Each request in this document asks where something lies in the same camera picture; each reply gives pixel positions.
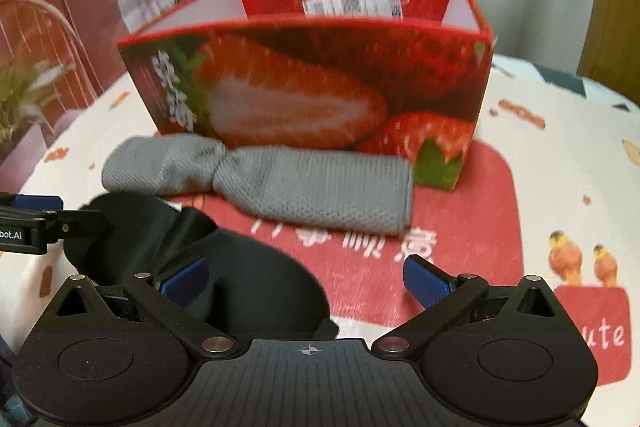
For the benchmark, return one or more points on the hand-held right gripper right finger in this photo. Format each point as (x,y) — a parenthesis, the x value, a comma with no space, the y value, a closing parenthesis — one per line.
(425,283)

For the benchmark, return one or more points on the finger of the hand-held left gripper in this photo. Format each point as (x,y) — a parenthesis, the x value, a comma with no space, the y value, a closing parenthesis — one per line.
(37,202)
(75,223)

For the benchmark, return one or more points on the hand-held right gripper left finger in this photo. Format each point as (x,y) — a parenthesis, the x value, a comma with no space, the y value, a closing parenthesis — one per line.
(186,281)

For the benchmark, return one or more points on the black eye mask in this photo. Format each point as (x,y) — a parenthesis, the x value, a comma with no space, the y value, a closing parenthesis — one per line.
(250,287)

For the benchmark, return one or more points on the red strawberry print cardboard box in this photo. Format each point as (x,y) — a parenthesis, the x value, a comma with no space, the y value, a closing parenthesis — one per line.
(300,97)

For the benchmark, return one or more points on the grey knitted cloth roll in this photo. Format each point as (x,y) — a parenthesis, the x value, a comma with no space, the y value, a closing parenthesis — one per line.
(310,188)

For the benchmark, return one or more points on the white cartoon print blanket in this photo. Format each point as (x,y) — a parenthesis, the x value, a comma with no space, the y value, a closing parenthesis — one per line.
(550,187)

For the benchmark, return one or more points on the pink plant print backdrop cloth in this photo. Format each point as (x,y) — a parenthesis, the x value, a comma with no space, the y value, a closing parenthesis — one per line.
(60,7)

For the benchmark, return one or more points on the wooden door frame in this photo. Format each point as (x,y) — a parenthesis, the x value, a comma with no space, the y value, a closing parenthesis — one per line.
(615,7)

